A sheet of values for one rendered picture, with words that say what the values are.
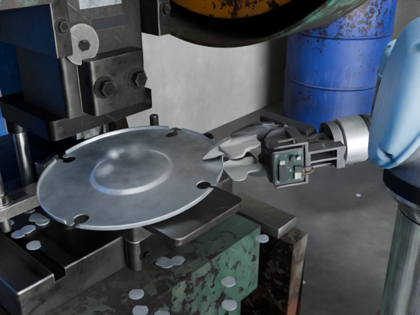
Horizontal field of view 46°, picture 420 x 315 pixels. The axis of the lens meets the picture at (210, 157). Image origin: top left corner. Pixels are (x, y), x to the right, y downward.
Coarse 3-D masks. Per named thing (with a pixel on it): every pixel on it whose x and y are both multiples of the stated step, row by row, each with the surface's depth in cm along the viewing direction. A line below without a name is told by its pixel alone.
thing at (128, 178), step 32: (128, 128) 89; (160, 128) 89; (96, 160) 82; (128, 160) 79; (160, 160) 78; (192, 160) 79; (64, 192) 74; (96, 192) 73; (128, 192) 72; (160, 192) 71; (192, 192) 71; (96, 224) 66; (128, 224) 65
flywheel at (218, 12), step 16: (176, 0) 105; (192, 0) 102; (208, 0) 99; (224, 0) 96; (240, 0) 93; (256, 0) 91; (272, 0) 89; (288, 0) 86; (304, 0) 91; (224, 16) 97; (240, 16) 95
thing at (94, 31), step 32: (96, 0) 68; (128, 0) 72; (96, 32) 70; (128, 32) 74; (32, 64) 73; (64, 64) 68; (96, 64) 68; (128, 64) 72; (32, 96) 76; (64, 96) 70; (96, 96) 70; (128, 96) 74
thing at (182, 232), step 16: (224, 192) 74; (192, 208) 70; (208, 208) 70; (224, 208) 70; (240, 208) 72; (160, 224) 66; (176, 224) 66; (192, 224) 66; (208, 224) 67; (128, 240) 76; (144, 240) 76; (160, 240) 79; (176, 240) 64; (128, 256) 77; (144, 256) 77; (160, 256) 81
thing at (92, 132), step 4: (96, 128) 82; (100, 128) 84; (84, 132) 81; (88, 132) 82; (92, 132) 82; (96, 132) 83; (72, 136) 82; (76, 136) 81; (80, 136) 81; (84, 136) 81; (88, 136) 82; (92, 136) 82
